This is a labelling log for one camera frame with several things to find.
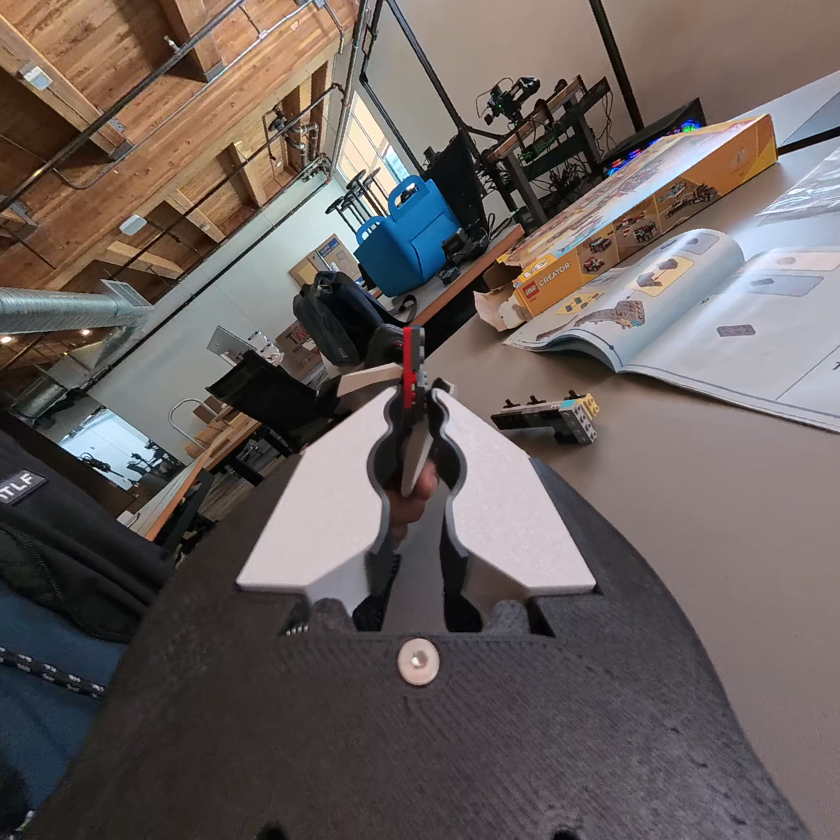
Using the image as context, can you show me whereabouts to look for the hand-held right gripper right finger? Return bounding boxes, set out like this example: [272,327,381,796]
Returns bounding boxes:
[427,387,598,626]

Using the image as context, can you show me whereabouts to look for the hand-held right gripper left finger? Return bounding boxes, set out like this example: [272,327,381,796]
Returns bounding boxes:
[236,384,404,613]

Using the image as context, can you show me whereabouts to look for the black toy vehicle chassis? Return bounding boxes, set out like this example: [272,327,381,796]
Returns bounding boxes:
[490,392,600,447]

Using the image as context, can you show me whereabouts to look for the grey desk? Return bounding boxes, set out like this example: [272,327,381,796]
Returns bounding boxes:
[384,69,840,840]

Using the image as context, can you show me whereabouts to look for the person's left hand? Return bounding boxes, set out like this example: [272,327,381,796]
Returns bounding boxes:
[386,459,439,547]

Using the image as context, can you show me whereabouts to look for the dark backpack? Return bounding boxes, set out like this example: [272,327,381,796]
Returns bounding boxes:
[292,270,419,368]

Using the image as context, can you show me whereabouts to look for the wooden side table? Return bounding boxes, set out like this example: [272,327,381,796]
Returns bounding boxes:
[394,223,526,329]

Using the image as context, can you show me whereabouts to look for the black office chair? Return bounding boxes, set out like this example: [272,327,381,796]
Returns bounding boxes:
[205,351,352,457]

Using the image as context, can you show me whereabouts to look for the blue felt tote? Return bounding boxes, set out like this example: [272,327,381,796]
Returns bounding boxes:
[354,175,463,298]

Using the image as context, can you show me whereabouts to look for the cardboard boxes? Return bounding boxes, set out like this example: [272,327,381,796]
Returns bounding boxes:
[289,233,345,277]

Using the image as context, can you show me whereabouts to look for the black device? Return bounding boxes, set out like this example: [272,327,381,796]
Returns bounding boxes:
[438,226,490,284]

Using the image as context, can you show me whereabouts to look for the group of black bar stools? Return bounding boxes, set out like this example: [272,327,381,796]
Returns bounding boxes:
[326,168,387,231]

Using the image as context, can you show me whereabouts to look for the black monitor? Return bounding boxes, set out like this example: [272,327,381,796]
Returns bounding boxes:
[424,130,491,232]

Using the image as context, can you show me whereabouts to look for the person's torso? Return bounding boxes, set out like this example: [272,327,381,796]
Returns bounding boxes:
[0,410,175,840]

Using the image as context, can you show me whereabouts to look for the metal vent grille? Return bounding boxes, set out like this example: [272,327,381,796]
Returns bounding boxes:
[98,279,155,308]

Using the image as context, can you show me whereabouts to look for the toy instruction booklet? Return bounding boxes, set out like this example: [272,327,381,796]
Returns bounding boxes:
[503,227,840,434]

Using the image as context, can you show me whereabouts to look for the yellow toy set box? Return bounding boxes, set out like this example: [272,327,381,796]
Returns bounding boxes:
[474,114,780,332]

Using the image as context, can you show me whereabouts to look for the equipment rack with wooden top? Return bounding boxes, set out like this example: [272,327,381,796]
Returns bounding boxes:
[481,74,611,227]

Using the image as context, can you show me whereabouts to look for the computer tower with glowing fans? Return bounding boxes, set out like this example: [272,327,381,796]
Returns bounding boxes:
[600,97,708,177]

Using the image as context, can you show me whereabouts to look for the black light stand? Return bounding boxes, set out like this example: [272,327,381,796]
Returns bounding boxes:
[587,0,647,132]

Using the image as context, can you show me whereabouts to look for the clear plastic bag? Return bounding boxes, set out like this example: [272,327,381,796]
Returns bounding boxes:
[756,141,840,227]

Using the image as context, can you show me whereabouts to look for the dark grey flat panel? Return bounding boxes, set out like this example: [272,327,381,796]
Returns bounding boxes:
[776,95,840,157]

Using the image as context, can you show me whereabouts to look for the black camera rig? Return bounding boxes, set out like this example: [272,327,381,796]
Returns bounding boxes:
[476,77,542,127]

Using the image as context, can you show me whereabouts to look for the speckled hoodie drawstring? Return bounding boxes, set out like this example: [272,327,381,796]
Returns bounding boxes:
[0,646,107,700]

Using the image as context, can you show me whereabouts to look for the silver ventilation duct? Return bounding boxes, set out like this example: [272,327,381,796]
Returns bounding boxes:
[0,285,157,337]

